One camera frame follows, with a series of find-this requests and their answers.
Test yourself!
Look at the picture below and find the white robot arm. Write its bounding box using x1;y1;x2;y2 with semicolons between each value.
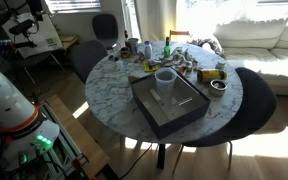
0;72;60;171

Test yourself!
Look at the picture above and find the white tube in box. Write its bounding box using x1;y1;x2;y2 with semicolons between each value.
150;89;161;102

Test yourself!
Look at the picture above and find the white plastic bottle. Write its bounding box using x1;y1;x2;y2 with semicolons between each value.
144;41;152;60

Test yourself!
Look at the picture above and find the silver metal cup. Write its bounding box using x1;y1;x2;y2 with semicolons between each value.
127;38;138;55

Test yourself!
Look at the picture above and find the white sofa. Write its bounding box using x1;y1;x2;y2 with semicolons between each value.
214;16;288;95

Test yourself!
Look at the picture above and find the small white jar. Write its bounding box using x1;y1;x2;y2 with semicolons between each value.
215;60;226;70

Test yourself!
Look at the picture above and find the clear plastic tub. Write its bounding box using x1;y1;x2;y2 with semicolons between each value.
155;68;177;97

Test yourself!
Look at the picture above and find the camera on stand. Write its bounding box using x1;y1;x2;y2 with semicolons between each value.
0;19;36;51

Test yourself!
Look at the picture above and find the yellow flat packet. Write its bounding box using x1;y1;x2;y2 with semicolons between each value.
142;60;159;72

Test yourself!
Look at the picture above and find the wooden bench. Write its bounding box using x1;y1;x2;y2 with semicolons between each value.
46;95;117;180

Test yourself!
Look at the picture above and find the dark blue cardboard box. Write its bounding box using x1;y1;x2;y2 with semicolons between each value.
131;70;210;139

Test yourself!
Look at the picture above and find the black power cable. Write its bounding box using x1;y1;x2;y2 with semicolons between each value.
118;142;154;180

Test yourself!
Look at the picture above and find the open round tin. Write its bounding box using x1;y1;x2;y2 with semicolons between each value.
208;79;227;97

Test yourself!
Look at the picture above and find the green glass bottle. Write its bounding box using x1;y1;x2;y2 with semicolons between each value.
164;37;170;58

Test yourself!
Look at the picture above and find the yellow wooden stool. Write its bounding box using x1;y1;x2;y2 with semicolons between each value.
169;30;190;42

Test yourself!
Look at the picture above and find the dark blue chair back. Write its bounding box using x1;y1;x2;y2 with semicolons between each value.
70;40;108;83

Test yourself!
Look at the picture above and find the brown sauce bottle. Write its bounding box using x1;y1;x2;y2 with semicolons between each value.
124;30;129;41

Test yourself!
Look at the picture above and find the crumpled patterned cloth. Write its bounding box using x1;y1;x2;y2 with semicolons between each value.
161;47;198;76

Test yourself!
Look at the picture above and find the brown ceramic mug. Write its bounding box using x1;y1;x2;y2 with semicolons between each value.
120;47;131;58

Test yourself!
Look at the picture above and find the dark office chair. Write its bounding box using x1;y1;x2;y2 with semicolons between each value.
92;14;118;50

